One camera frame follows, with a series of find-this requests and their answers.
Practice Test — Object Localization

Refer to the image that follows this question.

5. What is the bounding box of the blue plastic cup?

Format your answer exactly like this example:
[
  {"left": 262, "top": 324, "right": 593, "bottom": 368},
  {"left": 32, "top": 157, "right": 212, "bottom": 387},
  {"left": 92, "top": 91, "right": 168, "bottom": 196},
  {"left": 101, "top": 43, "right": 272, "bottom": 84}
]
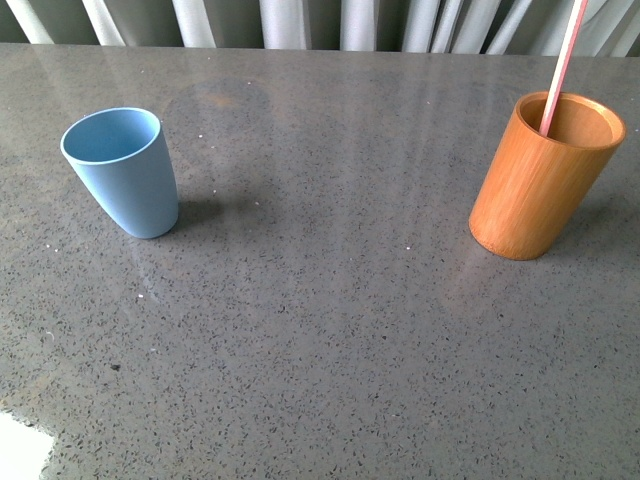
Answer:
[{"left": 60, "top": 107, "right": 179, "bottom": 239}]

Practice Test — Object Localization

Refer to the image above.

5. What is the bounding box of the pink chopstick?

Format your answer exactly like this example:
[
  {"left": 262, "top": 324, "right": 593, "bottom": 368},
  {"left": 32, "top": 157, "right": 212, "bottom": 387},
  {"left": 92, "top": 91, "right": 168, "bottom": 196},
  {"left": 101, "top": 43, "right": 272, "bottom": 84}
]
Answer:
[{"left": 539, "top": 0, "right": 588, "bottom": 137}]

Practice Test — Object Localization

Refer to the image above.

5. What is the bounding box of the orange bamboo chopstick holder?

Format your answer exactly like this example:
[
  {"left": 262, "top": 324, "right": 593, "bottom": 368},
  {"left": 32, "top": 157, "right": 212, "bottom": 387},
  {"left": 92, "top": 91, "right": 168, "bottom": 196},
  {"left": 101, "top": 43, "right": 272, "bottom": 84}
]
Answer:
[{"left": 469, "top": 92, "right": 626, "bottom": 260}]

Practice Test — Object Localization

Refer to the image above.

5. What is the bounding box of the grey pleated curtain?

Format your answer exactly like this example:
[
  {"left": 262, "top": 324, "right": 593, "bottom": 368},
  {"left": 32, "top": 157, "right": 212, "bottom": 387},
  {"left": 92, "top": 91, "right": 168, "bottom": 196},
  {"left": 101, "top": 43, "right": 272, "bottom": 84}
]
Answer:
[{"left": 0, "top": 0, "right": 640, "bottom": 58}]

